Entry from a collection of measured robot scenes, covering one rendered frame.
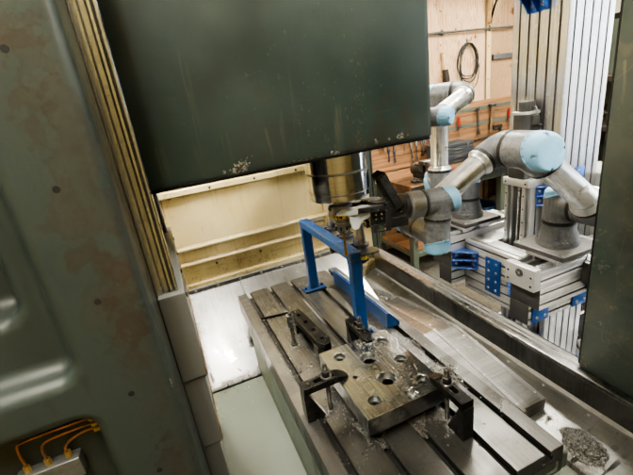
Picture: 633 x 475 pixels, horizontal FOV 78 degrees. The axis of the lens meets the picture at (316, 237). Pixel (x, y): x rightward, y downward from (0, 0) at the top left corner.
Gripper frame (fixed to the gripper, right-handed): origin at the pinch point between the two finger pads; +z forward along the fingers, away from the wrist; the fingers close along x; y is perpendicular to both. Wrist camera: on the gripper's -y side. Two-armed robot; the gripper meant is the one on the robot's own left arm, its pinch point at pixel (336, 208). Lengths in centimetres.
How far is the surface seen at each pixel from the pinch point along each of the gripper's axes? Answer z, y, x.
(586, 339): -71, 47, -17
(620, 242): -70, 14, -23
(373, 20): -6.9, -41.6, -11.7
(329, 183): 3.6, -8.4, -6.8
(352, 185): -1.9, -7.5, -7.9
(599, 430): -69, 72, -27
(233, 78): 23.2, -32.2, -15.7
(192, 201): 42, 13, 96
